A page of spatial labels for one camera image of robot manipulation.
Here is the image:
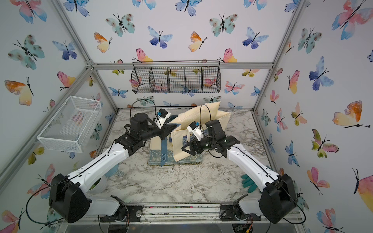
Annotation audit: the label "potted plant orange flowers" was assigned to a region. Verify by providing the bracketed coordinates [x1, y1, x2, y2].
[87, 175, 107, 195]

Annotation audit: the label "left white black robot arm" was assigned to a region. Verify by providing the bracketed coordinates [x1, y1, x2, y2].
[47, 108, 177, 223]

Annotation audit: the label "cream bag starry night print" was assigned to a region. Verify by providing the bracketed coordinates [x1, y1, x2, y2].
[171, 102, 231, 162]

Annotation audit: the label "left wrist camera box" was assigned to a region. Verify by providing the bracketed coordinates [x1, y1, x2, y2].
[155, 108, 171, 129]

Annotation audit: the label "green rubber glove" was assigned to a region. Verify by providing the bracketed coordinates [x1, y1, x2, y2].
[241, 174, 257, 193]

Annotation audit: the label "cream bag green handles floral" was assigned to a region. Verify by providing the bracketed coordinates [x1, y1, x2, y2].
[148, 150, 161, 166]

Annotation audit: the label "cream bag blue floral pattern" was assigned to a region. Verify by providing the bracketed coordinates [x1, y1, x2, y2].
[150, 136, 204, 167]

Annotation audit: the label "aluminium front rail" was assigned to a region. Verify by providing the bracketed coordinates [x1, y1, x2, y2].
[58, 202, 304, 226]

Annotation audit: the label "black wire wall basket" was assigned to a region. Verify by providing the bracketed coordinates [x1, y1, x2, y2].
[130, 60, 221, 96]

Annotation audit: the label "white mesh wall basket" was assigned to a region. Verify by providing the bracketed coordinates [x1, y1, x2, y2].
[37, 96, 102, 153]

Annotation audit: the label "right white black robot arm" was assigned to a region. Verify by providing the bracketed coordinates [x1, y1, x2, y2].
[182, 119, 300, 224]

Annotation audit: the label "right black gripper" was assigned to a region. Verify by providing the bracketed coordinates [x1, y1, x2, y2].
[181, 135, 217, 156]

